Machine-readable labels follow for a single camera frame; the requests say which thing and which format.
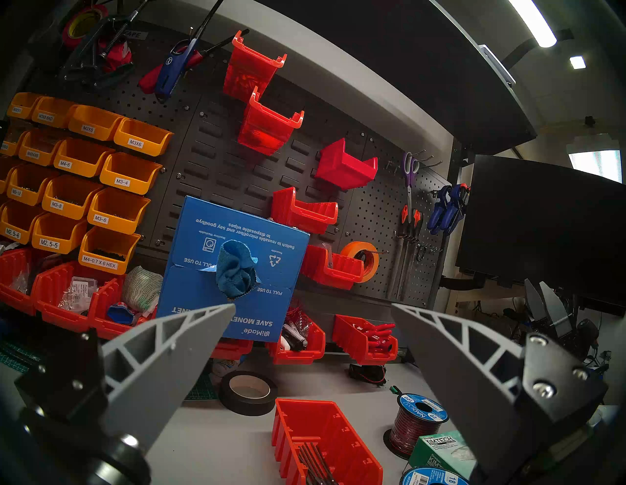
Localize yellow bin labelled M4-6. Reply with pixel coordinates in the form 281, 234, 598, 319
53, 137, 115, 177

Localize blue microfiber shop towel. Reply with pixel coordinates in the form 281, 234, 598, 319
215, 240, 260, 300

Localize blue cardboard wipes box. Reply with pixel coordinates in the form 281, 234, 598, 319
156, 196, 311, 343

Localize yellow bin labelled M4 HEX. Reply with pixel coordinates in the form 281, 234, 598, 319
78, 226, 142, 275

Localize purple handled scissors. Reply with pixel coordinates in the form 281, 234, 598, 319
402, 152, 420, 223

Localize yellow bin labelled M3-8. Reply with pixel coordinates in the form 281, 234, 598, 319
42, 175, 103, 220

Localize yellow bin labelled M3-12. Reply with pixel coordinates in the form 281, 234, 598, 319
7, 164, 59, 206

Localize yellow bin labelled M3X8 BAD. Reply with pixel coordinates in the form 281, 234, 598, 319
32, 96, 79, 129

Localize red utility lighter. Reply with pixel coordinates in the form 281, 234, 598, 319
138, 29, 250, 96

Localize red plastic connectors bundle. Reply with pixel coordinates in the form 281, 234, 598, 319
364, 323, 397, 353

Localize red bin with connectors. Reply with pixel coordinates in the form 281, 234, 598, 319
333, 314, 399, 366

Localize yellow bin labelled M2.5-6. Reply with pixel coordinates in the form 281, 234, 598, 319
0, 200, 44, 245

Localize green Kimtech tissue box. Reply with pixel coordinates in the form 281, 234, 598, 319
408, 430, 477, 480

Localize black battery holder red wires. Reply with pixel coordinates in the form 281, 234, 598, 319
348, 363, 388, 387

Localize clear plastic parts bag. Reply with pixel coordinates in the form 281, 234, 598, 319
58, 276, 98, 313

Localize red white tape roll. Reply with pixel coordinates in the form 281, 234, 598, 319
98, 39, 133, 74

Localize small red wire spool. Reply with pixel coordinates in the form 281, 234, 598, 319
383, 391, 449, 460

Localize small yellow parts bin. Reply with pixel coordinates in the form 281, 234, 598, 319
0, 125, 32, 157
0, 156, 20, 194
7, 92, 45, 120

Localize red yellow tape roll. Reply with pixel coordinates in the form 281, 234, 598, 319
61, 5, 109, 49

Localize orange-red wall bin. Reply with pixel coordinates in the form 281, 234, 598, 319
223, 30, 288, 103
237, 87, 305, 157
270, 187, 339, 235
300, 244, 365, 290

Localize orange handled screwdriver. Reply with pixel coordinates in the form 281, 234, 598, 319
389, 204, 410, 299
399, 209, 422, 300

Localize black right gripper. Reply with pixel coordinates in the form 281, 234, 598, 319
525, 280, 579, 351

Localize black computer monitor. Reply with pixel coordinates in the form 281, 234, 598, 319
455, 154, 626, 306

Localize red bin with nails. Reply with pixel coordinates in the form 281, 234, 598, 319
271, 397, 384, 485

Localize red bin with markers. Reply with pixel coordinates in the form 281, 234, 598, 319
267, 313, 327, 365

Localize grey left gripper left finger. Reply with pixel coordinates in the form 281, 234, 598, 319
100, 303, 237, 453

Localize large red wire spool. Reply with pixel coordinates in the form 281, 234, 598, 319
400, 467, 470, 485

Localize yellow bin labelled M2.5-5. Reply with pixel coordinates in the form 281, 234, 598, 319
32, 213, 89, 255

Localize long ceiling light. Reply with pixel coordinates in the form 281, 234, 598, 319
509, 0, 558, 48

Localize black marker pen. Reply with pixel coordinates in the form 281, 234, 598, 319
281, 323, 309, 350

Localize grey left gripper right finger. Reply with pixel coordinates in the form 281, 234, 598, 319
390, 303, 528, 485

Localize yellow bin labelled M3-4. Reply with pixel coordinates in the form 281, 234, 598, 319
99, 152, 163, 195

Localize bright window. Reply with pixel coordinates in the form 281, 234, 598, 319
567, 149, 623, 184

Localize yellow bin labelled M3X6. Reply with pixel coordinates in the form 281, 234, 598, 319
113, 117, 174, 157

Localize white netted bundle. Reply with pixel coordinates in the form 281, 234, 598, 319
121, 265, 163, 313

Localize crimson wall bin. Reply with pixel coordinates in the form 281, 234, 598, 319
314, 138, 379, 191

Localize pile of metal nails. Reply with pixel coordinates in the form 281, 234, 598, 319
297, 442, 338, 485

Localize black overhead shelf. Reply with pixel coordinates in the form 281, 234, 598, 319
254, 0, 537, 156

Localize dark grey pegboard panel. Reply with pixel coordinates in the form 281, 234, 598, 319
20, 20, 453, 309

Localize blue utility lighter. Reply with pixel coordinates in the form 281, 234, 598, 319
154, 0, 225, 104

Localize orange tape roll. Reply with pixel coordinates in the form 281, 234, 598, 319
340, 241, 380, 283

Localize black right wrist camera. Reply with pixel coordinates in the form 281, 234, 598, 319
576, 318, 600, 349

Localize small blue plastic object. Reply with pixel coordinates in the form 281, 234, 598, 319
107, 302, 142, 326

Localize black tape roll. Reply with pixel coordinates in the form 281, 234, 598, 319
219, 370, 279, 417

